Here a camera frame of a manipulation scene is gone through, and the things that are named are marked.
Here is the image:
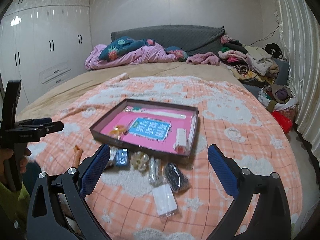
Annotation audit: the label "white wardrobe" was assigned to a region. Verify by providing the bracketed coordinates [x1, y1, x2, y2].
[1, 0, 92, 113]

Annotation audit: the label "grey headboard cover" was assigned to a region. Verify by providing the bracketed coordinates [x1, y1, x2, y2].
[111, 25, 225, 55]

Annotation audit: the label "peach checked fleece blanket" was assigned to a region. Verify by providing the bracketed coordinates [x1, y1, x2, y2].
[29, 74, 302, 239]

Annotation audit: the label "black wall cable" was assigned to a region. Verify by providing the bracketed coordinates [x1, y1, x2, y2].
[249, 23, 281, 47]

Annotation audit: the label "black beads in bag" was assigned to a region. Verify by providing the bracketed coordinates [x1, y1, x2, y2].
[163, 163, 190, 193]

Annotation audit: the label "peach spiral hair tie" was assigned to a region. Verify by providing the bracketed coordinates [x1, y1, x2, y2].
[71, 144, 84, 169]

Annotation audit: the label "pink book with blue label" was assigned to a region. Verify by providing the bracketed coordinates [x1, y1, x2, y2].
[98, 107, 195, 155]

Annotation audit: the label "clear bag with trinkets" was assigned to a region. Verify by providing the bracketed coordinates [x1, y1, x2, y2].
[149, 157, 164, 187]

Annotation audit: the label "white earring card packet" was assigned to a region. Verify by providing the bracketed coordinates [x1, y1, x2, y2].
[152, 184, 178, 218]

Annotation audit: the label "white comb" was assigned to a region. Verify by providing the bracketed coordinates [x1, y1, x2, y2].
[173, 128, 187, 154]

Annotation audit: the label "cream striped curtain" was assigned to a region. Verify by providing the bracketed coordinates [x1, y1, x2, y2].
[276, 0, 320, 158]

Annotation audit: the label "blue jewelry box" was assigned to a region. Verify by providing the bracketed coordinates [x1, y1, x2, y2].
[114, 148, 130, 167]

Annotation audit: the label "red plastic container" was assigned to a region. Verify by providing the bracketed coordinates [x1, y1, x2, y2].
[271, 111, 293, 134]

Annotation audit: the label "brown cardboard tray box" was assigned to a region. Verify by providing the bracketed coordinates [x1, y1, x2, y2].
[90, 99, 199, 158]

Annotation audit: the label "teal floral pillow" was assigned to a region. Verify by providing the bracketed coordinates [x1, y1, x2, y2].
[99, 36, 156, 62]

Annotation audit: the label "pile of folded clothes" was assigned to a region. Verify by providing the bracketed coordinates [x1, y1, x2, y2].
[218, 35, 283, 87]

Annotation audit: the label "pink fuzzy garment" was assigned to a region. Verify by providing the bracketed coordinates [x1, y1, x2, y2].
[186, 51, 220, 66]

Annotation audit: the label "yellow hair ties in bag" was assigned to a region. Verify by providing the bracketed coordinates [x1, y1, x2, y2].
[108, 125, 128, 139]

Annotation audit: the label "person's left hand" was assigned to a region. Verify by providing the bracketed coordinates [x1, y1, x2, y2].
[0, 147, 32, 178]

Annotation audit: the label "pink quilt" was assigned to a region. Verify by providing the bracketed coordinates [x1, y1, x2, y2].
[84, 43, 189, 70]

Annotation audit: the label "tan bed sheet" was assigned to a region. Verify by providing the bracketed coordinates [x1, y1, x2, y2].
[16, 62, 243, 120]

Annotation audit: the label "bag of clothes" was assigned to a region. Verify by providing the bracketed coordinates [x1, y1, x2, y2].
[258, 83, 298, 121]

